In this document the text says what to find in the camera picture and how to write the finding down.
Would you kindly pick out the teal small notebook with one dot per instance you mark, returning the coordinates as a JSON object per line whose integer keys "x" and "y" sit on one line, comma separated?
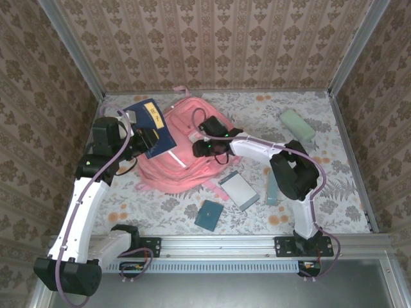
{"x": 208, "y": 215}

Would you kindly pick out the pink backpack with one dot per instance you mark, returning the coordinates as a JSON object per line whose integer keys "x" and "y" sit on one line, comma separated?
{"x": 180, "y": 125}

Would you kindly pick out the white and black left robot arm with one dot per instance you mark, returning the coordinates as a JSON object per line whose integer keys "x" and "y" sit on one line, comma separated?
{"x": 83, "y": 205}

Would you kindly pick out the grey metal panel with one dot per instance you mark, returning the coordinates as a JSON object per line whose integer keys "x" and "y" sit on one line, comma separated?
{"x": 224, "y": 292}

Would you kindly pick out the black controller board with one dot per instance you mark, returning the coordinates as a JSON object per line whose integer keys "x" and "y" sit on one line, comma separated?
{"x": 309, "y": 268}
{"x": 131, "y": 269}

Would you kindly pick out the aluminium frame post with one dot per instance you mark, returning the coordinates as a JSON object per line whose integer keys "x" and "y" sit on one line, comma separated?
{"x": 357, "y": 48}
{"x": 73, "y": 48}

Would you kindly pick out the navy book yellow label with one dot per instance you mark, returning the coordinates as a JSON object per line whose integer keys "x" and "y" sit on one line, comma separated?
{"x": 151, "y": 115}

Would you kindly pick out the light blue pencil box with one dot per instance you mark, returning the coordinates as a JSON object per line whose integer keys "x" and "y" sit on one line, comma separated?
{"x": 272, "y": 195}

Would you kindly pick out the aluminium side rail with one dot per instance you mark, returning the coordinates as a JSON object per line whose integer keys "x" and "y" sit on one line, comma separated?
{"x": 353, "y": 160}
{"x": 96, "y": 112}

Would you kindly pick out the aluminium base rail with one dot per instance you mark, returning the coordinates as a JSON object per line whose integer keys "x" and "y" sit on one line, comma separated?
{"x": 218, "y": 245}

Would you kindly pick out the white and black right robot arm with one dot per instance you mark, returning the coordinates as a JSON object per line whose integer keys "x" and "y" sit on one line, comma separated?
{"x": 257, "y": 149}

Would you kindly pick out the aluminium back rail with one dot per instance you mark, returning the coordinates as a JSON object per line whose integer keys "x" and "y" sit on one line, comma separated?
{"x": 273, "y": 91}

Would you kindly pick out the white notebook grey border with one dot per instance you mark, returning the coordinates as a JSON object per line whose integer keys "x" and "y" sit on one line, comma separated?
{"x": 239, "y": 191}

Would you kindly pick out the pale green pencil case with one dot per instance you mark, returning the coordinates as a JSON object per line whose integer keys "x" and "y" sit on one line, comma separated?
{"x": 295, "y": 125}

